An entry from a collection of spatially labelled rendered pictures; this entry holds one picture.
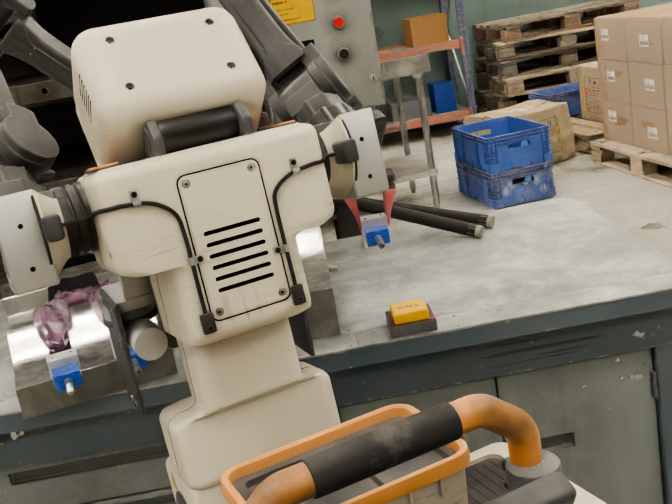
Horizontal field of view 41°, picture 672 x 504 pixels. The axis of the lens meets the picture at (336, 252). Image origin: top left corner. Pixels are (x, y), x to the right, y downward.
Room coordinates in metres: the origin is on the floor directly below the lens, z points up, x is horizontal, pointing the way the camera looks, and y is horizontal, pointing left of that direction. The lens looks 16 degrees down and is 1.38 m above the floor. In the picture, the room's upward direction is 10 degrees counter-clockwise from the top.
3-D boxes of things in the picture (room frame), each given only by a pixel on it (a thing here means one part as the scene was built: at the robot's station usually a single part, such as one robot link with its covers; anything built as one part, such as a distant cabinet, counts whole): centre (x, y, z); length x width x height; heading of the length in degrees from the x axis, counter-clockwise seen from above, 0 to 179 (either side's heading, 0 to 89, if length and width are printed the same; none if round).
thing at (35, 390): (1.64, 0.51, 0.86); 0.50 x 0.26 x 0.11; 18
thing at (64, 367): (1.36, 0.47, 0.86); 0.13 x 0.05 x 0.05; 18
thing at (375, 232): (1.59, -0.08, 0.94); 0.13 x 0.05 x 0.05; 1
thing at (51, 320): (1.63, 0.50, 0.90); 0.26 x 0.18 x 0.08; 18
